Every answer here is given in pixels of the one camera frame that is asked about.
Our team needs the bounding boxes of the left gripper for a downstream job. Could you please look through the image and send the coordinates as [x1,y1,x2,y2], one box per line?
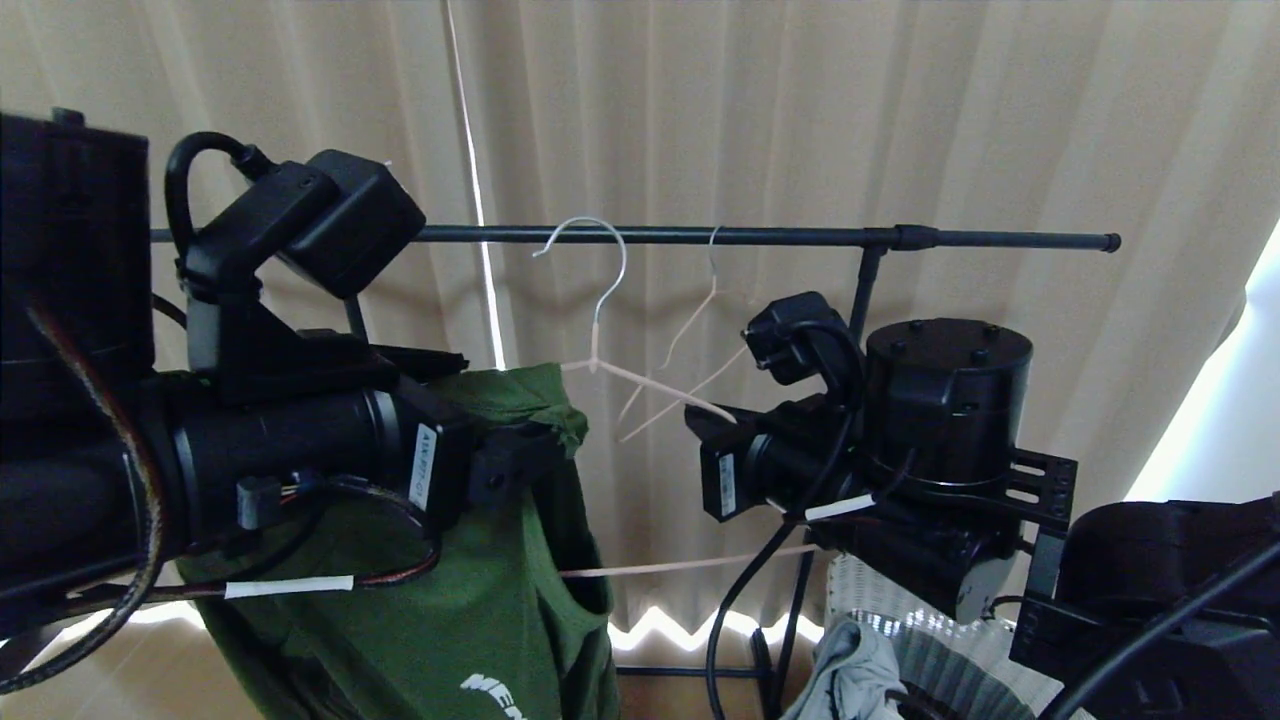
[160,344,567,551]

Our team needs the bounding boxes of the beige curtain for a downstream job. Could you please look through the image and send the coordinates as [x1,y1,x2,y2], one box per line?
[0,0,1280,656]

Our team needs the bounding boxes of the pink clothes hanger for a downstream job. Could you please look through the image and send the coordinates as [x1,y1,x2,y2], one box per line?
[614,226,751,444]
[531,216,823,581]

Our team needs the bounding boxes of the white laundry basket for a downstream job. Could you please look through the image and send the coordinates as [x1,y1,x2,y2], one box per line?
[825,552,1091,720]

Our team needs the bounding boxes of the pale grey shorts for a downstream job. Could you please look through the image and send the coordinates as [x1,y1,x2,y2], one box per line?
[784,617,908,720]

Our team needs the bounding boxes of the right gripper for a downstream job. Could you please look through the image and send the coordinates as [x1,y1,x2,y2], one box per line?
[700,398,1023,624]

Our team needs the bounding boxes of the green printed shirt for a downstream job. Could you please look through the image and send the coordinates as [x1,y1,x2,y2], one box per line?
[178,362,621,720]

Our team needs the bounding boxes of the black clothes rack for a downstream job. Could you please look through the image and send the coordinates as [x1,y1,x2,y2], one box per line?
[150,223,1122,720]

